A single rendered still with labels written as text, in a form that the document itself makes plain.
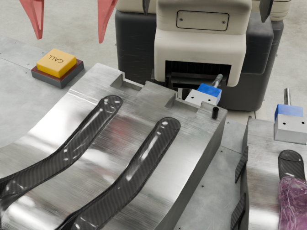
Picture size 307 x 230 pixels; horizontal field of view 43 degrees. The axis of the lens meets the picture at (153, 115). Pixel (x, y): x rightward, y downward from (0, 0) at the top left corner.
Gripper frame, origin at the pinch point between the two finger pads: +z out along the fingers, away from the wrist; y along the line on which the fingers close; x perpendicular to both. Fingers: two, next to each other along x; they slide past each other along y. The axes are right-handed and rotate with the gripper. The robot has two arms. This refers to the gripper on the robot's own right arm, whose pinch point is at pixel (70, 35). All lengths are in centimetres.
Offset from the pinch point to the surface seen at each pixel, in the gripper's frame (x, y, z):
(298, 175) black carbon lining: -4.2, 36.9, 18.4
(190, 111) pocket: 5.0, 19.8, 12.4
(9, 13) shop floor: 191, -96, 15
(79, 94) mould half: 3.3, 0.5, 10.3
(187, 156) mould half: -6.7, 19.6, 15.8
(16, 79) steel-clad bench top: 18.6, -17.4, 12.6
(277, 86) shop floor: 143, 68, 39
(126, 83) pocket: 9.3, 7.8, 9.3
